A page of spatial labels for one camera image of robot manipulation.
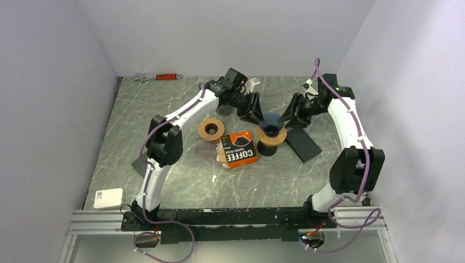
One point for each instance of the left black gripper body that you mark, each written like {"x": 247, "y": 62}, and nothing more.
{"x": 242, "y": 103}

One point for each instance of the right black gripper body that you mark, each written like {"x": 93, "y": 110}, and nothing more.
{"x": 306, "y": 108}

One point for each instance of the white small box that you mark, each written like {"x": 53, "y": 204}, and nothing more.
{"x": 110, "y": 198}

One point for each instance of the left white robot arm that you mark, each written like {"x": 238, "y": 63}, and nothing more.
{"x": 164, "y": 142}

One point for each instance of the black flat box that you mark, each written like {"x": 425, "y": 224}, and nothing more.
{"x": 302, "y": 144}
{"x": 140, "y": 166}

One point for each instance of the right black flat box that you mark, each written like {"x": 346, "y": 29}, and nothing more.
{"x": 302, "y": 144}

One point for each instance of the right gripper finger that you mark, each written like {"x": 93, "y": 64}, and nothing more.
{"x": 290, "y": 113}
{"x": 297, "y": 123}

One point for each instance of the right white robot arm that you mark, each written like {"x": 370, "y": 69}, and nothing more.
{"x": 357, "y": 168}

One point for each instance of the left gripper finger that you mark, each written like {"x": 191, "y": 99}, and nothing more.
{"x": 256, "y": 110}
{"x": 248, "y": 117}

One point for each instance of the aluminium frame rail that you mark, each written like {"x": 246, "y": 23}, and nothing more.
{"x": 113, "y": 221}

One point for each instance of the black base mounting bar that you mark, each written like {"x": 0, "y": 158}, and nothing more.
{"x": 173, "y": 232}

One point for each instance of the black server base cup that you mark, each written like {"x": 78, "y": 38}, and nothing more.
{"x": 266, "y": 150}

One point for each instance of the orange handled wrench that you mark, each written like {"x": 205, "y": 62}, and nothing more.
{"x": 160, "y": 77}

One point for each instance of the grey cup with wood band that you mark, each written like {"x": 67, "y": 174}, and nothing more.
{"x": 224, "y": 110}

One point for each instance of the orange coffee filter box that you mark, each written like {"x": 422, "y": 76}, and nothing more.
{"x": 237, "y": 149}

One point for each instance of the left black flat box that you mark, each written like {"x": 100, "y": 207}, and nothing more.
{"x": 140, "y": 166}

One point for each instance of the blue ribbed glass dripper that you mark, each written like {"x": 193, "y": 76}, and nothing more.
{"x": 270, "y": 125}

